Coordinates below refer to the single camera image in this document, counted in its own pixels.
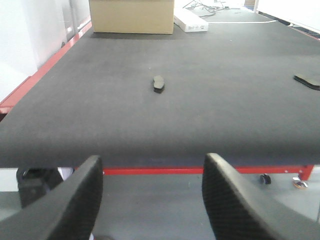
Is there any dark conveyor belt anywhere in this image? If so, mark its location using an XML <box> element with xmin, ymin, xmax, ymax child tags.
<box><xmin>0</xmin><ymin>12</ymin><xmax>320</xmax><ymax>168</ymax></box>

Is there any long white box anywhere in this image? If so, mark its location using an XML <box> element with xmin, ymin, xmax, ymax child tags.
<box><xmin>173</xmin><ymin>8</ymin><xmax>209</xmax><ymax>33</ymax></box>

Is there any brake pad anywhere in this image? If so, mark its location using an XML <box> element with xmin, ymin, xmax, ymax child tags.
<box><xmin>293</xmin><ymin>74</ymin><xmax>320</xmax><ymax>91</ymax></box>
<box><xmin>152</xmin><ymin>75</ymin><xmax>165</xmax><ymax>94</ymax></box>

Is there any cardboard box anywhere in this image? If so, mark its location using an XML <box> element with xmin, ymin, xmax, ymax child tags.
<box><xmin>89</xmin><ymin>0</ymin><xmax>175</xmax><ymax>35</ymax></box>

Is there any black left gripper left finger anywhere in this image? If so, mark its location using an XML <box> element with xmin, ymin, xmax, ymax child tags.
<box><xmin>0</xmin><ymin>155</ymin><xmax>103</xmax><ymax>240</ymax></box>

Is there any black floor cable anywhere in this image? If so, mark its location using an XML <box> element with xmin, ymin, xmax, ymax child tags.
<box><xmin>183</xmin><ymin>0</ymin><xmax>241</xmax><ymax>18</ymax></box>

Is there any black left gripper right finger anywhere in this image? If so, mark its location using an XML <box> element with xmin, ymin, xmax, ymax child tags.
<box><xmin>201</xmin><ymin>153</ymin><xmax>320</xmax><ymax>240</ymax></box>

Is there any red conveyor frame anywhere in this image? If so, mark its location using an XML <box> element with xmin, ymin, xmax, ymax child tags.
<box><xmin>0</xmin><ymin>21</ymin><xmax>315</xmax><ymax>181</ymax></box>

